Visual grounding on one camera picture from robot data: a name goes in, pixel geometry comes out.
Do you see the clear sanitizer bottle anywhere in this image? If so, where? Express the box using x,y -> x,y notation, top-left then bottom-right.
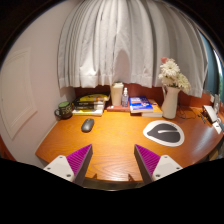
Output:
121,87 -> 130,108

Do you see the white electronic device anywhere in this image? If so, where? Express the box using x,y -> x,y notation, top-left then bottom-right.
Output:
202,104 -> 219,124

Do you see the thin black cable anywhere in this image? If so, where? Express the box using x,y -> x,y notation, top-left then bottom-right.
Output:
176,106 -> 204,122

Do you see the white and grey mouse pad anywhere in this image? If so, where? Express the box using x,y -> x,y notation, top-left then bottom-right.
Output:
142,119 -> 186,148

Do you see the dark mug with green inside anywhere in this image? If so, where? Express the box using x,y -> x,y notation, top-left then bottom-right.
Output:
54,100 -> 74,120

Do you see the white pleated curtain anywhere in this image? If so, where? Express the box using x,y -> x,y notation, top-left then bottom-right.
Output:
57,0 -> 209,98

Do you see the dark grey computer mouse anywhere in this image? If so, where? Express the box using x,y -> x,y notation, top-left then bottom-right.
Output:
81,117 -> 95,133

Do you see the dark red book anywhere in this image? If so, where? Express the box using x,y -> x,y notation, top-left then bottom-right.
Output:
106,103 -> 132,113

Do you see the white ceramic vase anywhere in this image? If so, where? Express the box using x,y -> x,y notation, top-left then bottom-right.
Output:
161,85 -> 182,120

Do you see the black spine book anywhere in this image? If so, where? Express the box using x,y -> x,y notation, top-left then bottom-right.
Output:
72,104 -> 105,111
73,100 -> 106,107

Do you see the white daisy flower bunch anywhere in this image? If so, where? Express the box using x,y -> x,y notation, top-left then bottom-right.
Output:
157,56 -> 192,95

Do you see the cream tumbler cup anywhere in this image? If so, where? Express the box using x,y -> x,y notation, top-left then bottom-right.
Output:
110,81 -> 125,107

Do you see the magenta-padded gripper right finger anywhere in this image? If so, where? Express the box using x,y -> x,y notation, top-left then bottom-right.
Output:
133,143 -> 184,185

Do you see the yellow and white book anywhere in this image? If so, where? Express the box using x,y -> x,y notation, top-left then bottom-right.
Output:
71,108 -> 105,117

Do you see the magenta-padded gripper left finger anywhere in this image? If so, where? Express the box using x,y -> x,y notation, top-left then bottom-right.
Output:
43,143 -> 94,187

